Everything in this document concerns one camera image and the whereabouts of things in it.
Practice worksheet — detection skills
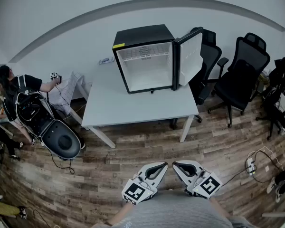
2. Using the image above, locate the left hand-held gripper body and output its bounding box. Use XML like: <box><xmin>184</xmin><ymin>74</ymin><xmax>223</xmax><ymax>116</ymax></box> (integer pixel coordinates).
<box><xmin>122</xmin><ymin>174</ymin><xmax>159</xmax><ymax>206</ymax></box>

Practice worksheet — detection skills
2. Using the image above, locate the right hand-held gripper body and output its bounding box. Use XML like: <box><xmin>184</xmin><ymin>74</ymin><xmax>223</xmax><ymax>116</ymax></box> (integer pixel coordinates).
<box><xmin>185</xmin><ymin>170</ymin><xmax>223</xmax><ymax>200</ymax></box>

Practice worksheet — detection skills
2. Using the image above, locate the white wire fridge shelf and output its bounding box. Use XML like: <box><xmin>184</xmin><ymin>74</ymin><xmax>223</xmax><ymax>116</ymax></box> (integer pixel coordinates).
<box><xmin>120</xmin><ymin>45</ymin><xmax>170</xmax><ymax>62</ymax></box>

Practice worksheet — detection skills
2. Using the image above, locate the person's left forearm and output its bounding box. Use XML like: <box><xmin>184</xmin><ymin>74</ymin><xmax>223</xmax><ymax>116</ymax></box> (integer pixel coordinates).
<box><xmin>104</xmin><ymin>200</ymin><xmax>133</xmax><ymax>226</ymax></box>

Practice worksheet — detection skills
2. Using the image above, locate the person's right forearm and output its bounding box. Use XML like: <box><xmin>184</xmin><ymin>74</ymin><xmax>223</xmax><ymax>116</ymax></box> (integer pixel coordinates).
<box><xmin>210</xmin><ymin>197</ymin><xmax>231</xmax><ymax>220</ymax></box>

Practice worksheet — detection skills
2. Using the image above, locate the black mini fridge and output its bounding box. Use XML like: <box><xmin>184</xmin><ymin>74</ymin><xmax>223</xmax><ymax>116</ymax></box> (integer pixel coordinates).
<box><xmin>112</xmin><ymin>24</ymin><xmax>176</xmax><ymax>95</ymax></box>

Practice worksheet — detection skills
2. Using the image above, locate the person's grey shirt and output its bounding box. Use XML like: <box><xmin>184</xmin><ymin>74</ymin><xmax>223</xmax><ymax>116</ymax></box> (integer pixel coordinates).
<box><xmin>92</xmin><ymin>190</ymin><xmax>252</xmax><ymax>228</ymax></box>

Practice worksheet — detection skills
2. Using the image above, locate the white power strip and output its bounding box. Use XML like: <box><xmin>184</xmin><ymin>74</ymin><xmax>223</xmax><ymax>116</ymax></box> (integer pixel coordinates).
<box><xmin>246</xmin><ymin>157</ymin><xmax>256</xmax><ymax>175</ymax></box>

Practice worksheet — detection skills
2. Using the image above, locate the small white table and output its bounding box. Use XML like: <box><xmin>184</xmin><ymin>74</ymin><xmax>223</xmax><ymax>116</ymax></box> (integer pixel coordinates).
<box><xmin>67</xmin><ymin>78</ymin><xmax>93</xmax><ymax>126</ymax></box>

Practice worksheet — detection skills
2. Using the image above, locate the black mesh office chair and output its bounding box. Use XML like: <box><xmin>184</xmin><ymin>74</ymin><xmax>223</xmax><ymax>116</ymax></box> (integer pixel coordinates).
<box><xmin>208</xmin><ymin>32</ymin><xmax>271</xmax><ymax>128</ymax></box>

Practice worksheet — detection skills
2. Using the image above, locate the white checked tablecloth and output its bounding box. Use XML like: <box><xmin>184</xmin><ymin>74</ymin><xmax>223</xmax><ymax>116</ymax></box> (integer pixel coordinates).
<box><xmin>48</xmin><ymin>71</ymin><xmax>93</xmax><ymax>115</ymax></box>

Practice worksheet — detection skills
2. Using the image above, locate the white wet wipes packet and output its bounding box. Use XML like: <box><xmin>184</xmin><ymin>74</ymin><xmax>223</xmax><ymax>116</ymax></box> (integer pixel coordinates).
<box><xmin>98</xmin><ymin>57</ymin><xmax>115</xmax><ymax>66</ymax></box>

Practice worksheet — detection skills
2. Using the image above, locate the white cable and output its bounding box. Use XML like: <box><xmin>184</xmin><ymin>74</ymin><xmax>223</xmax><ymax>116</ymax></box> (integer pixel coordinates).
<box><xmin>248</xmin><ymin>146</ymin><xmax>284</xmax><ymax>173</ymax></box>

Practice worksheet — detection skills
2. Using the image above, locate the black floor cable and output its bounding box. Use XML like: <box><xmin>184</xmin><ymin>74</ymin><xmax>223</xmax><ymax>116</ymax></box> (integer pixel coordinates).
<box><xmin>48</xmin><ymin>148</ymin><xmax>76</xmax><ymax>175</ymax></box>

